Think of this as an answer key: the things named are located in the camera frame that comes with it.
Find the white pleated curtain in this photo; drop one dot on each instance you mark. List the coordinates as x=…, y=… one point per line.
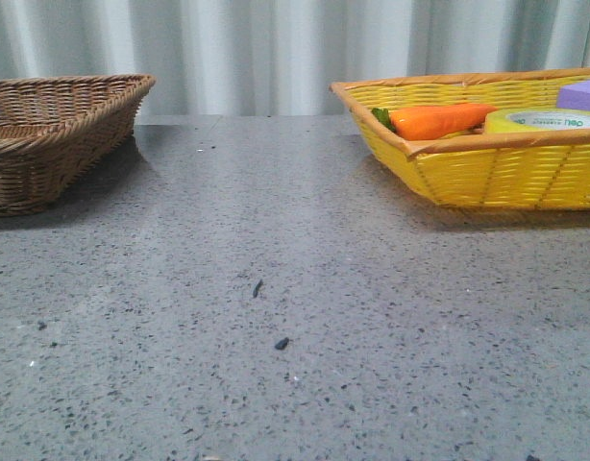
x=280, y=57

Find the brown wicker basket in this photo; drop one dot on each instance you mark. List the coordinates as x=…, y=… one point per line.
x=52, y=130

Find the orange toy carrot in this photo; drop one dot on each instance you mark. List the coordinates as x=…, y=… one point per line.
x=432, y=122

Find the yellow wicker basket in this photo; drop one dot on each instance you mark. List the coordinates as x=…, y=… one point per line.
x=544, y=170

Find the yellow tape roll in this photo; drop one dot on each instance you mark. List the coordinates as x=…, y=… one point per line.
x=536, y=120

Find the purple foam block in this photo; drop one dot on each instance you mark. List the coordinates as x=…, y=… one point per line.
x=574, y=96

